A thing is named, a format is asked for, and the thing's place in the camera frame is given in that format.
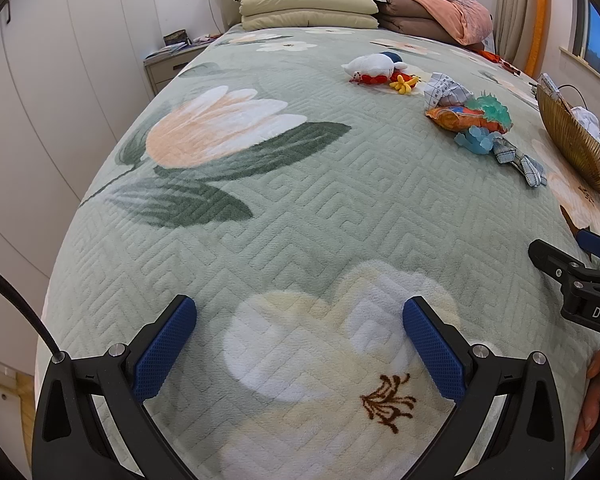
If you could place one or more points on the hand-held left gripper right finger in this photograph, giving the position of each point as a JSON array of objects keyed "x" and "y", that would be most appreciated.
[{"x": 435, "y": 350}]

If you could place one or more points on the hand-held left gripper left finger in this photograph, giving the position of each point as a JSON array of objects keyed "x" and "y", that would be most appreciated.
[{"x": 165, "y": 350}]

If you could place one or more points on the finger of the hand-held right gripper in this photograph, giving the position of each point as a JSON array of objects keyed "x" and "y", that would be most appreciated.
[
  {"x": 597, "y": 245},
  {"x": 555, "y": 262}
]

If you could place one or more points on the gold woven basket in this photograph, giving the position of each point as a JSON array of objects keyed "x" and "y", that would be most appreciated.
[{"x": 575, "y": 152}]

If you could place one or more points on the person's right hand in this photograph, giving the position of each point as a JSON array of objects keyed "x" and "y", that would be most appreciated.
[{"x": 592, "y": 395}]

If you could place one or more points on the checkered fabric bow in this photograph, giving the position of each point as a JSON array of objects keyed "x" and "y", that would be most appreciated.
[{"x": 522, "y": 160}]

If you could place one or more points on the crumpled light blue paper ball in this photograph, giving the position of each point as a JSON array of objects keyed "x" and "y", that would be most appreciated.
[{"x": 587, "y": 120}]

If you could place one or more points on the blue jelly toy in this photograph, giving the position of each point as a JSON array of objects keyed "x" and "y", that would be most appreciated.
[{"x": 475, "y": 141}]

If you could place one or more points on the teal jelly toy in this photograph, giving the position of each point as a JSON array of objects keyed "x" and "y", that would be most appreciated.
[{"x": 495, "y": 109}]

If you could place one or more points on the green floral quilted blanket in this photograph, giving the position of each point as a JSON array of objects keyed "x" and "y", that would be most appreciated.
[{"x": 305, "y": 200}]

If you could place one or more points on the crumpled checkered cloth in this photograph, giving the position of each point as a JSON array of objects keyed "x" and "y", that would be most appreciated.
[{"x": 447, "y": 90}]

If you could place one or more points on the red patterned item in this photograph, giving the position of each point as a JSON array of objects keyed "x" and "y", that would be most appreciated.
[{"x": 487, "y": 55}]

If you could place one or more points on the yellow plush toy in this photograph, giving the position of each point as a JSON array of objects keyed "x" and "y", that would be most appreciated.
[{"x": 405, "y": 83}]

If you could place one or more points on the orange curtain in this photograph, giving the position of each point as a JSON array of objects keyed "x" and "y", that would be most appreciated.
[{"x": 539, "y": 15}]

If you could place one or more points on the beige curtain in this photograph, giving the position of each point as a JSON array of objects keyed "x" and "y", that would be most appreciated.
[{"x": 515, "y": 10}]

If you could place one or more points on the folded pink blanket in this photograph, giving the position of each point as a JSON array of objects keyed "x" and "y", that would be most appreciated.
[{"x": 460, "y": 17}]

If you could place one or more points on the white duck plush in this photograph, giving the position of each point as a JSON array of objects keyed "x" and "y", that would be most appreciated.
[{"x": 372, "y": 65}]

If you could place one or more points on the beige nightstand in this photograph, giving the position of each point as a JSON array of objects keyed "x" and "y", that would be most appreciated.
[{"x": 170, "y": 70}]

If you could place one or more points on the folded brown blanket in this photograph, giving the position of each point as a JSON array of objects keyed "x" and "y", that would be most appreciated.
[{"x": 410, "y": 17}]

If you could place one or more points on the magazines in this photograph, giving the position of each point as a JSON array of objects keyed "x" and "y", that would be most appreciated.
[{"x": 162, "y": 51}]

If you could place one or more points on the white wardrobe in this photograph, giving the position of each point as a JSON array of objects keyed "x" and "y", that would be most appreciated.
[{"x": 80, "y": 60}]

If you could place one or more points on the small dark box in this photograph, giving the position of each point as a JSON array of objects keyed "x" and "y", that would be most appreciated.
[{"x": 177, "y": 38}]

